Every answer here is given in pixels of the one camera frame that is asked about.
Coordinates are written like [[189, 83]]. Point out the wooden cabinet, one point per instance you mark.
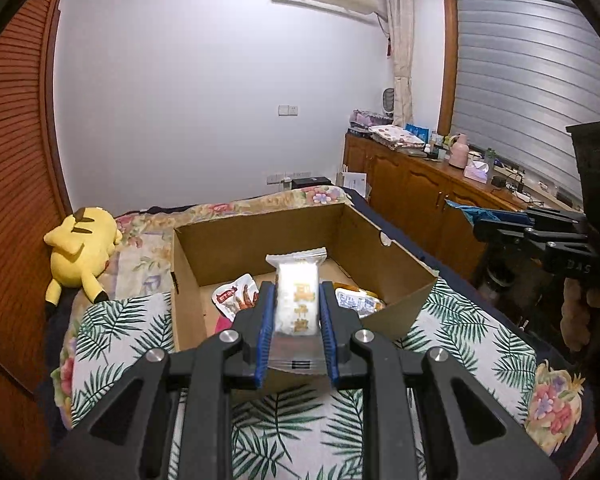
[[410, 185]]

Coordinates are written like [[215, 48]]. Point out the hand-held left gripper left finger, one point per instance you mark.
[[265, 335]]

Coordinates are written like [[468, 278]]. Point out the white wall switch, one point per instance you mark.
[[288, 110]]

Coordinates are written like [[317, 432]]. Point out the wooden louvered wardrobe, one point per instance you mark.
[[15, 160]]

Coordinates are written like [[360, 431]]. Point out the floral folded cloth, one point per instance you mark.
[[397, 137]]

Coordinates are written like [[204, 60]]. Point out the red snack packet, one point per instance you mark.
[[235, 297]]

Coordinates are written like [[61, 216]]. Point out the beige curtain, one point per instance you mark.
[[400, 35]]

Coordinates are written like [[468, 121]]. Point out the blue cloth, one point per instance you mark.
[[472, 212]]

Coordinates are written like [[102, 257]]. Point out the white round fan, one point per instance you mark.
[[389, 101]]

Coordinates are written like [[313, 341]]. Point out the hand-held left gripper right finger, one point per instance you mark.
[[330, 337]]

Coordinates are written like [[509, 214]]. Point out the cardboard box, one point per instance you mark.
[[280, 235]]

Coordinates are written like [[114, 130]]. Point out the purple folded cloth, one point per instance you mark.
[[370, 117]]

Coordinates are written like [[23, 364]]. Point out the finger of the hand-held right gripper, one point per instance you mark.
[[510, 237], [555, 217]]

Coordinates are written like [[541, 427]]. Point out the wooden framed window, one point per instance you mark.
[[520, 85]]

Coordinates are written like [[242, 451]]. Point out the white paper bag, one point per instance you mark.
[[354, 184]]

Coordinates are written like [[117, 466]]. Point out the pink tissue box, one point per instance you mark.
[[476, 171]]

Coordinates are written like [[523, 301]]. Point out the pink and orange snack packet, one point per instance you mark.
[[224, 324]]

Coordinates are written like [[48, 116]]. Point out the blue packet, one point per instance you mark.
[[416, 132]]

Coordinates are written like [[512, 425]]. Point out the yellow plush toy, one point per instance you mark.
[[80, 255]]

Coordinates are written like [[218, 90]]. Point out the orange and white snack packet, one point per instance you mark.
[[360, 302]]

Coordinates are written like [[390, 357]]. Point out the pink bottle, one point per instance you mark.
[[458, 152]]

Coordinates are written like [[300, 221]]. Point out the black box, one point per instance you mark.
[[310, 182]]

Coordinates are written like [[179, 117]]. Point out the white wall socket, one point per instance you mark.
[[279, 178]]

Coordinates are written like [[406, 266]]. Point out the person's right hand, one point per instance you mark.
[[575, 320]]

